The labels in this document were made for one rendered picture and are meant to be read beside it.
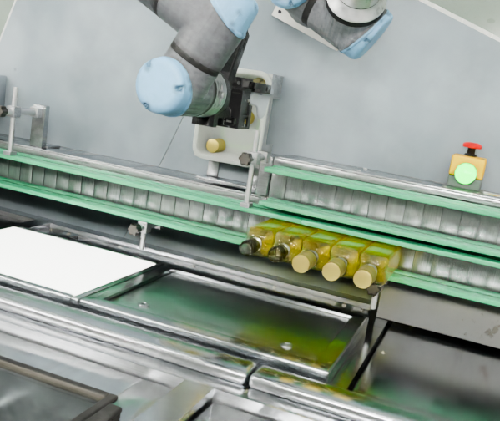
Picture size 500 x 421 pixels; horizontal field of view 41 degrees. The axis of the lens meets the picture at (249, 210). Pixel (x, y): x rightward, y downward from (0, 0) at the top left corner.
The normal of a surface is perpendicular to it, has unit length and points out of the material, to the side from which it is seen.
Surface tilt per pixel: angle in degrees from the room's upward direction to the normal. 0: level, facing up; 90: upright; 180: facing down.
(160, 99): 0
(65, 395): 90
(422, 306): 0
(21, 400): 90
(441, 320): 0
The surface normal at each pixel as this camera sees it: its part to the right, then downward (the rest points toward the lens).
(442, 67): -0.36, 0.11
